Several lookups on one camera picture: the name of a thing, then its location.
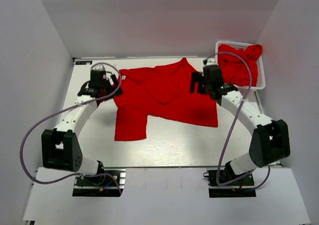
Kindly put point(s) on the white plastic basket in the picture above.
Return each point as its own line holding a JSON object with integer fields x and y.
{"x": 261, "y": 77}

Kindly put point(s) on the blue label sticker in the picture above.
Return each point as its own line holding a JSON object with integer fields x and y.
{"x": 83, "y": 62}

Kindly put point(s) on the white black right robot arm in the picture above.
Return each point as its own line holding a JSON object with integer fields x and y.
{"x": 269, "y": 138}

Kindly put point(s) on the red t-shirt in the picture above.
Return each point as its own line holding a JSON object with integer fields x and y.
{"x": 162, "y": 91}

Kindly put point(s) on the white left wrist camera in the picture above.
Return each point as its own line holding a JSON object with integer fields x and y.
{"x": 98, "y": 67}

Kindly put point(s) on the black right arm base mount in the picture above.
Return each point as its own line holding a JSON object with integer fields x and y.
{"x": 243, "y": 188}

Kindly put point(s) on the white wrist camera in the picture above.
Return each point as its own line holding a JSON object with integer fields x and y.
{"x": 210, "y": 61}
{"x": 98, "y": 67}

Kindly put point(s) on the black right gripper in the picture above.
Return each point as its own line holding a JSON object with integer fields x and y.
{"x": 199, "y": 83}

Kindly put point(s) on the red t-shirts in basket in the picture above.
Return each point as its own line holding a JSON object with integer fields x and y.
{"x": 234, "y": 70}

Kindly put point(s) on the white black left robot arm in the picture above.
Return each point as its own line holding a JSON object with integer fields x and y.
{"x": 60, "y": 146}

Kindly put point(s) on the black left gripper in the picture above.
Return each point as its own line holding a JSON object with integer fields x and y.
{"x": 109, "y": 83}

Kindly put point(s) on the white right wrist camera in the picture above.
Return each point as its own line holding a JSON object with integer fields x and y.
{"x": 210, "y": 61}

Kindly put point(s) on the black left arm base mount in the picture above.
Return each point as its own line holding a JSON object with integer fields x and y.
{"x": 103, "y": 186}

